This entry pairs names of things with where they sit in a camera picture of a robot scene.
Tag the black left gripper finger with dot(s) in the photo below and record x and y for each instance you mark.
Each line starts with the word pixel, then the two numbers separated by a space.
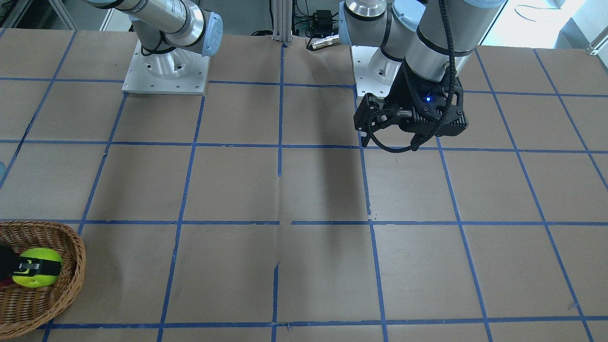
pixel 373 114

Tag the green apple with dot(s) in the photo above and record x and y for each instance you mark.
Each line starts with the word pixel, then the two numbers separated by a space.
pixel 38 281

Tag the aluminium frame post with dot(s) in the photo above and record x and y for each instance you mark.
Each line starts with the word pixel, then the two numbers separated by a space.
pixel 282 20

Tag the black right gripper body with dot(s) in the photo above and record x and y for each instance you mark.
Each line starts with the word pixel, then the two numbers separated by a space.
pixel 6 261

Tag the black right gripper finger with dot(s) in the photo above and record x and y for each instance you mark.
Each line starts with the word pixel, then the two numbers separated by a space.
pixel 31 266

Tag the wicker basket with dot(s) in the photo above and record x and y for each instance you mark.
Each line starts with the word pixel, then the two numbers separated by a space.
pixel 25 309

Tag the metal connector plug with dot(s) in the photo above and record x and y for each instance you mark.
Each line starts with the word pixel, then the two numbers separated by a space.
pixel 332 40

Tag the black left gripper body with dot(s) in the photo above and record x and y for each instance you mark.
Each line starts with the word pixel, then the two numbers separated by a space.
pixel 402 89

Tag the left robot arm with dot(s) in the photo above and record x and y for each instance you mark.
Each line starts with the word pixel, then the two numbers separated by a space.
pixel 426 44

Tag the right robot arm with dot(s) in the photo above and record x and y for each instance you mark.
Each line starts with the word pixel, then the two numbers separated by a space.
pixel 176 37

